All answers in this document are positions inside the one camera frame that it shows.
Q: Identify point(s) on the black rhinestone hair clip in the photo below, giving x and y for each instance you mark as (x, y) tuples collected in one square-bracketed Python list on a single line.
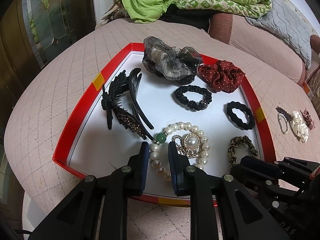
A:
[(117, 105)]

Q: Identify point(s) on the dark red beaded hair clip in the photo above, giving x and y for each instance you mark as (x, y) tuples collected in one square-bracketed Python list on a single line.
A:
[(308, 120)]

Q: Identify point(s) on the black banana hair clip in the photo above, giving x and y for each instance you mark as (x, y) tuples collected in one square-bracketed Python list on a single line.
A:
[(135, 97)]

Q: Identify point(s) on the pink pillow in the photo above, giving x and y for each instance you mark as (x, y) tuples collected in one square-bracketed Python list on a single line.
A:
[(255, 42)]

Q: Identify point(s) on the black satin scrunchie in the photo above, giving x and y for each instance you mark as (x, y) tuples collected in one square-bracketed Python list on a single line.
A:
[(180, 97)]

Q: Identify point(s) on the purple beaded hair clip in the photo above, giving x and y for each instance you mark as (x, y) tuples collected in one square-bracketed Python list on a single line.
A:
[(281, 110)]

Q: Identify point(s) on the beige patterned cloth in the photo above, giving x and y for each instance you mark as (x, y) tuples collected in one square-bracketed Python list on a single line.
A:
[(112, 12)]

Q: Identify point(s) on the grey quilted blanket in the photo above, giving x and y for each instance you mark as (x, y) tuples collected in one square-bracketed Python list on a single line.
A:
[(287, 22)]

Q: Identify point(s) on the black cloth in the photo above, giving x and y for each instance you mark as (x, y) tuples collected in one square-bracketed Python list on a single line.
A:
[(187, 17)]

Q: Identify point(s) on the brown round bedpost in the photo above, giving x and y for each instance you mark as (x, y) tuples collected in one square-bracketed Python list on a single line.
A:
[(315, 43)]

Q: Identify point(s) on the grey organza scrunchie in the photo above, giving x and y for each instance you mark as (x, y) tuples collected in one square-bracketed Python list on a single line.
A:
[(165, 60)]

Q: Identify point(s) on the orange box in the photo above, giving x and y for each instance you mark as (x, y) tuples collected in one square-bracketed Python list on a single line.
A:
[(306, 88)]

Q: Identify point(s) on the red polka dot scrunchie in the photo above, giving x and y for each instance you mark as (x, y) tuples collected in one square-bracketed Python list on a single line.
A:
[(222, 77)]

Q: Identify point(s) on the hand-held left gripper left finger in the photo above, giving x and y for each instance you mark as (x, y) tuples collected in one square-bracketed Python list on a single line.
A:
[(144, 165)]

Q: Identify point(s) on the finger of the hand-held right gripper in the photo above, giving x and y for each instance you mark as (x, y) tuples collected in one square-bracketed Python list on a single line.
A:
[(297, 167), (260, 166)]

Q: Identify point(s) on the wooden glass door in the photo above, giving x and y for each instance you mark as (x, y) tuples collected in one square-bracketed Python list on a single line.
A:
[(50, 30)]

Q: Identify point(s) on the leopard print scrunchie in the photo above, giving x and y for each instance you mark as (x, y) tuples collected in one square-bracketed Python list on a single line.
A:
[(232, 150)]

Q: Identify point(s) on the red and white tray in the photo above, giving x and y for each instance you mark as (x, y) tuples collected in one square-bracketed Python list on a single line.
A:
[(100, 140)]

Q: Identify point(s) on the white flower hair clip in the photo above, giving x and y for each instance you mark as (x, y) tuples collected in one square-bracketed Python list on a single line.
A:
[(298, 127)]

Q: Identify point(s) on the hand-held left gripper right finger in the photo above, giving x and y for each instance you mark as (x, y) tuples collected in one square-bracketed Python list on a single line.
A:
[(175, 167)]

